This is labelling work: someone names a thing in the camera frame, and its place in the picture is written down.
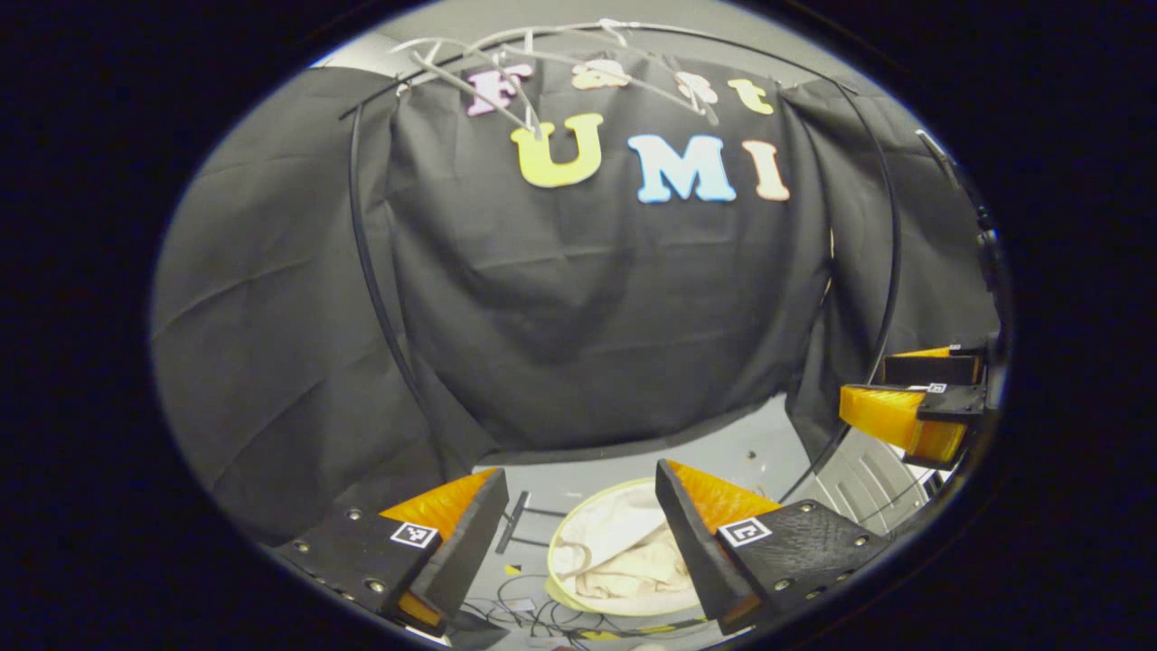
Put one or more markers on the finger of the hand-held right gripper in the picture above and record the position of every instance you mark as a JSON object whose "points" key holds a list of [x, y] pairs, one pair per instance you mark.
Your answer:
{"points": [[886, 411], [931, 369]]}

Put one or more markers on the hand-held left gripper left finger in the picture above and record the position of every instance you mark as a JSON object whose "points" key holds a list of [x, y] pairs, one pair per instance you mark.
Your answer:
{"points": [[461, 542]]}

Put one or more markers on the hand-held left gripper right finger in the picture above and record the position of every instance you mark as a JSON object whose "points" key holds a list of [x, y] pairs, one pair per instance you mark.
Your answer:
{"points": [[696, 542]]}

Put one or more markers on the round white laundry hamper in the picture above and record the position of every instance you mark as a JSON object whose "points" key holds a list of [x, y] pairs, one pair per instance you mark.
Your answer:
{"points": [[601, 506]]}

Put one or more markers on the white plastic clothes hanger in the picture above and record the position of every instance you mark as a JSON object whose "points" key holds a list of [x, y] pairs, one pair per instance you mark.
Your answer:
{"points": [[470, 88], [651, 81]]}

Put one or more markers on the black metal clothes rack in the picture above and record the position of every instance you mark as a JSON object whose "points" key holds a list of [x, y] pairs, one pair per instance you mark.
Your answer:
{"points": [[353, 190]]}

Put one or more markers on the white ribbed plastic box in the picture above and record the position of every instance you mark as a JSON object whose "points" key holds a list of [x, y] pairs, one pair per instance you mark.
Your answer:
{"points": [[868, 488]]}

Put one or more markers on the black backdrop cloth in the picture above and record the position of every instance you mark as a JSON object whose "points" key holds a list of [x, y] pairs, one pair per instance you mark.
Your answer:
{"points": [[587, 316]]}

